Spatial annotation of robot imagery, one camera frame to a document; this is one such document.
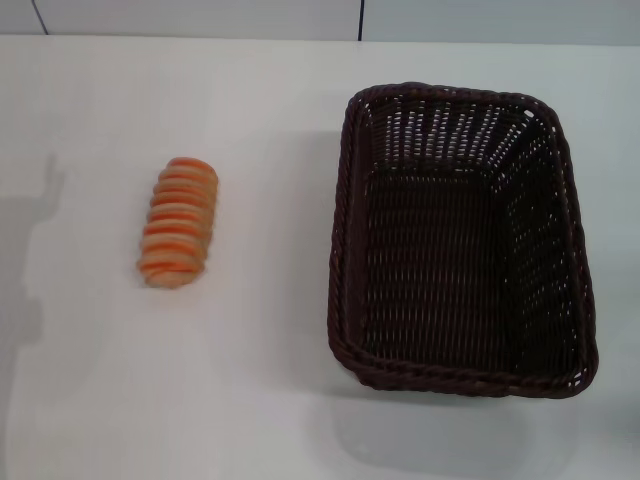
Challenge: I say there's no dark brown woven basket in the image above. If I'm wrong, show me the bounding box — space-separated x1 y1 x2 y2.
327 84 600 401

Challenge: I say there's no orange striped bread loaf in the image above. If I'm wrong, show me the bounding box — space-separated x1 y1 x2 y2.
135 156 221 290

